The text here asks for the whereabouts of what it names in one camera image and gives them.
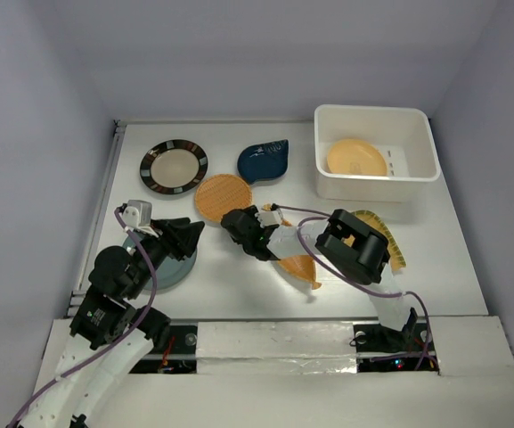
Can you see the aluminium frame rail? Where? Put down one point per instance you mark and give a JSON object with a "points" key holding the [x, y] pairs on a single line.
{"points": [[79, 289]]}

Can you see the grey blue round plate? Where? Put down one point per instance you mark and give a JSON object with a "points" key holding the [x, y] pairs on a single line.
{"points": [[170, 273]]}

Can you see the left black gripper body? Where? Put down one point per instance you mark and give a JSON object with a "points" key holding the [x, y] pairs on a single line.
{"points": [[165, 244]]}

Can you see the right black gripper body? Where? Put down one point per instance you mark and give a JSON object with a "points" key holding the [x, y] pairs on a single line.
{"points": [[251, 211]]}

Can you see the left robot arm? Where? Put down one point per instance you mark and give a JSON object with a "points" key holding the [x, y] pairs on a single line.
{"points": [[108, 336]]}

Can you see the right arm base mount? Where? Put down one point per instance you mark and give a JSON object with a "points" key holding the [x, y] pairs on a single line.
{"points": [[381, 351]]}

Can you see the orange fish shaped plate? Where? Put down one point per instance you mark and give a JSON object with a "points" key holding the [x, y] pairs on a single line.
{"points": [[292, 257]]}

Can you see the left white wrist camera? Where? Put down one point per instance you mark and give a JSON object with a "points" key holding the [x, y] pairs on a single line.
{"points": [[137, 214]]}

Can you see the white plastic bin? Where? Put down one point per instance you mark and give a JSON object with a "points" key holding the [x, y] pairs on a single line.
{"points": [[403, 137]]}

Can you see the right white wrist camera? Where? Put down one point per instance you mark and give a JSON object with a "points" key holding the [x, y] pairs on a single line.
{"points": [[269, 218]]}

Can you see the round yellow plate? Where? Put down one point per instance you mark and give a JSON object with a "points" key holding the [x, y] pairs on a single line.
{"points": [[355, 157]]}

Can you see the brown rimmed beige plate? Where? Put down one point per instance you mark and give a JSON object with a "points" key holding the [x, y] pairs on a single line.
{"points": [[173, 167]]}

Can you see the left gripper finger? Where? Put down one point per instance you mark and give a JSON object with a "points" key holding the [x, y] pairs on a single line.
{"points": [[187, 248], [191, 230]]}

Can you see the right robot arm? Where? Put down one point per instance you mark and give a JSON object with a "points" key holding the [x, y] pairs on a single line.
{"points": [[343, 244]]}

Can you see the yellow green woven tray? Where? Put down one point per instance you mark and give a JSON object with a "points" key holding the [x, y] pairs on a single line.
{"points": [[397, 260]]}

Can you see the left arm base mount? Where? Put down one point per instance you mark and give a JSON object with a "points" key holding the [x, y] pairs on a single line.
{"points": [[176, 357]]}

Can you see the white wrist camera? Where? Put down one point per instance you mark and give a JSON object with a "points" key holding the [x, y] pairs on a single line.
{"points": [[137, 214], [269, 218]]}

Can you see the silver foil covered block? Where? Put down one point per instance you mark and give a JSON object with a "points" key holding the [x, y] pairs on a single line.
{"points": [[275, 348]]}

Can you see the dark blue leaf dish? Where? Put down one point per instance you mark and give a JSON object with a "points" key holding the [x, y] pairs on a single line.
{"points": [[264, 162]]}

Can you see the round orange woven plate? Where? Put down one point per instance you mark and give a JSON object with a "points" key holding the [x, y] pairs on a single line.
{"points": [[220, 194]]}

